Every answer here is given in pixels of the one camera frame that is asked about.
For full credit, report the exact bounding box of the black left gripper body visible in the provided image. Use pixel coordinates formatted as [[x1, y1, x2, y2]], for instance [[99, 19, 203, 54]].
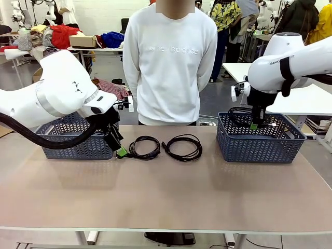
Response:
[[102, 105, 121, 134]]

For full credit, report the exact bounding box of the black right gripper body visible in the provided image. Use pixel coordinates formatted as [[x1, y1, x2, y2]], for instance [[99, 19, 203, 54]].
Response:
[[247, 87, 279, 108]]

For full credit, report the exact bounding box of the black USB cable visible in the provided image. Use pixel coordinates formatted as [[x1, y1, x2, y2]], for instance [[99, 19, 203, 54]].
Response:
[[228, 106, 277, 129]]

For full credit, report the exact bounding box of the black power cable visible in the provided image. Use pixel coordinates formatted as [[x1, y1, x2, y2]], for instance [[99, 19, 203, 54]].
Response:
[[161, 134, 203, 162], [123, 135, 161, 160]]

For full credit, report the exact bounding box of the pink checkered cloth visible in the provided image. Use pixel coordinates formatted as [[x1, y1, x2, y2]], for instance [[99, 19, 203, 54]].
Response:
[[92, 77, 133, 101]]

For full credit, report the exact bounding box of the blue plastic lattice basket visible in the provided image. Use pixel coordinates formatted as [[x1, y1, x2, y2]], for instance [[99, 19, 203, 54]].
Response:
[[34, 111, 120, 160], [216, 111, 308, 164]]

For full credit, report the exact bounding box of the person in white sweater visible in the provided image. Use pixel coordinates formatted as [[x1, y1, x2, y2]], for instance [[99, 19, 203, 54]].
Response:
[[122, 4, 218, 126]]

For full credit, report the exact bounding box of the blue cloth pile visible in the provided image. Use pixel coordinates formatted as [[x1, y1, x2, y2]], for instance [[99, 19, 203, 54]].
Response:
[[100, 31, 126, 49]]

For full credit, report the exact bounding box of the cardboard box on table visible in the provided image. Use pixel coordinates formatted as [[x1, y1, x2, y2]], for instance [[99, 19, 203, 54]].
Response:
[[68, 35, 98, 49]]

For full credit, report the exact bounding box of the open cardboard box on floor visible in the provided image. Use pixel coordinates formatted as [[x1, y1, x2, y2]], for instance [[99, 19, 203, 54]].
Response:
[[32, 66, 44, 84]]

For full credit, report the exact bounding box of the person in yellow floral shirt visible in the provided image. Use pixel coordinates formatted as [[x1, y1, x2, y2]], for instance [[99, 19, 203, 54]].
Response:
[[209, 0, 244, 81]]

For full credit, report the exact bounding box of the person in dark jacket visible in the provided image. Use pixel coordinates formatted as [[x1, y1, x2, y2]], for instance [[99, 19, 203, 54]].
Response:
[[274, 0, 320, 45]]

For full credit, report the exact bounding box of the person in yellow jacket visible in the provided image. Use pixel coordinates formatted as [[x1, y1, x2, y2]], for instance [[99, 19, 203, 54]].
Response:
[[308, 4, 332, 47]]

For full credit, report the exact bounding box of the red cloth pile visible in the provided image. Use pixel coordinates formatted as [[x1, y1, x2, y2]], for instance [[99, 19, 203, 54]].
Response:
[[49, 23, 84, 48]]

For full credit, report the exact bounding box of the black base under table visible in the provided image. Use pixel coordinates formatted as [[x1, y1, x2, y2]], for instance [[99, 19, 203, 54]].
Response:
[[144, 231, 196, 246]]

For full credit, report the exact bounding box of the background person in white shirt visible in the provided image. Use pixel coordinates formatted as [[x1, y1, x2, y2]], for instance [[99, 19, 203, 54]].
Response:
[[55, 0, 79, 27]]

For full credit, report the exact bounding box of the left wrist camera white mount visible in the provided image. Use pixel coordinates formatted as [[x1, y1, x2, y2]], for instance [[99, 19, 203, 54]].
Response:
[[114, 95, 135, 113]]

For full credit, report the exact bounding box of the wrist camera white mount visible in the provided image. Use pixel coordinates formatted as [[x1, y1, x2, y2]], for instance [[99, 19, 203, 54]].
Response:
[[114, 95, 135, 113], [231, 81, 251, 102]]

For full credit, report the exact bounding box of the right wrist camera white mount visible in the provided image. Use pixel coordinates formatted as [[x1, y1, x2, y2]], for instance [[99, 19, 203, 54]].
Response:
[[231, 81, 251, 102]]

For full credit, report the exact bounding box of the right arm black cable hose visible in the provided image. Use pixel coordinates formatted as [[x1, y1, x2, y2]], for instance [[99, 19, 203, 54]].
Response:
[[279, 55, 332, 98]]

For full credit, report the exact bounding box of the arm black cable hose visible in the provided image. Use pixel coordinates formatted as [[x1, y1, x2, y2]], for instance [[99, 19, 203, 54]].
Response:
[[279, 55, 332, 98], [0, 111, 105, 151]]

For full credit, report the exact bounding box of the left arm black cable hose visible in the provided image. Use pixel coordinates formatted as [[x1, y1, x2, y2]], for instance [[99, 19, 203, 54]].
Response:
[[0, 111, 105, 151]]

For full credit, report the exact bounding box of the white wire shelf cart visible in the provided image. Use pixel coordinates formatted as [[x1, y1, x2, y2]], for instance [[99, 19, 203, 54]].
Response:
[[305, 115, 332, 154]]

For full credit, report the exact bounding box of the white table leg frame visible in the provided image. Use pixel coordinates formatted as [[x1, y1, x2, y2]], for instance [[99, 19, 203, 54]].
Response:
[[74, 229, 101, 246]]

